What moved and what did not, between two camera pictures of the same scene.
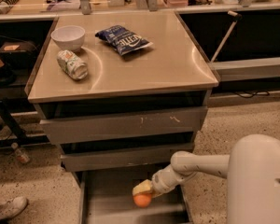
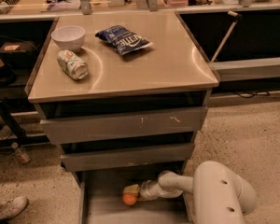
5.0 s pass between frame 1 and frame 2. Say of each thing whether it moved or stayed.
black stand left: stayed
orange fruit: moved
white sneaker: stayed
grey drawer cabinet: stayed
